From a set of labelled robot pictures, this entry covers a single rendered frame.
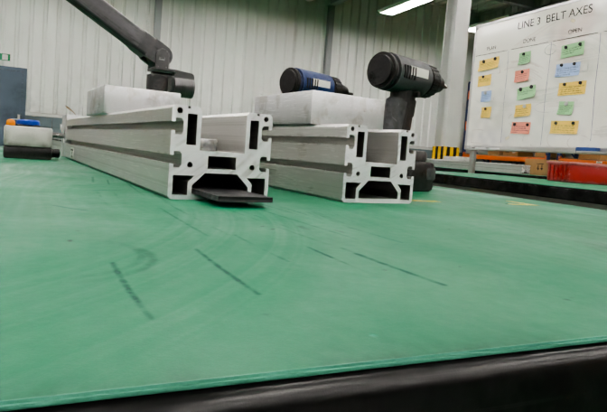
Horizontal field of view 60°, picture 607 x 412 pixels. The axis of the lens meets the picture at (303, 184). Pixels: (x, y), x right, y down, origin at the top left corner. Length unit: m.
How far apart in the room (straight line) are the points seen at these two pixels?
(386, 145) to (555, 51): 3.41
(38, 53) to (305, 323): 12.19
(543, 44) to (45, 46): 10.18
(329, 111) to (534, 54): 3.53
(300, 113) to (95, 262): 0.45
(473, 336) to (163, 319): 0.09
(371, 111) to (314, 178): 0.12
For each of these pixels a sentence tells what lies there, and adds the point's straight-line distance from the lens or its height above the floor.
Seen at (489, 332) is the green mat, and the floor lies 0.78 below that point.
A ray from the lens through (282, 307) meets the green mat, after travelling 0.18.
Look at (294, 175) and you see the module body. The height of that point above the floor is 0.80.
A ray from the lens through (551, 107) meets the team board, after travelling 3.93.
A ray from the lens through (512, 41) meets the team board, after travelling 4.29.
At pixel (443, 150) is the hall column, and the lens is 9.05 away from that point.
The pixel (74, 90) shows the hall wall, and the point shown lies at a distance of 12.23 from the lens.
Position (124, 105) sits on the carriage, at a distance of 0.80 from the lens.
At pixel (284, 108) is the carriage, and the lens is 0.68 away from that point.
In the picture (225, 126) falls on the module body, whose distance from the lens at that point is 0.56.
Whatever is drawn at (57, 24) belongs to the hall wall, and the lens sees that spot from 12.43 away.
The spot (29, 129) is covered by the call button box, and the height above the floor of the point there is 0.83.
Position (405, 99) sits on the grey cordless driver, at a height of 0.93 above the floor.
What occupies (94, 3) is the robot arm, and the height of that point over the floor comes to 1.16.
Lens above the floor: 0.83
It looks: 4 degrees down
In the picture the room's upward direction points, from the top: 4 degrees clockwise
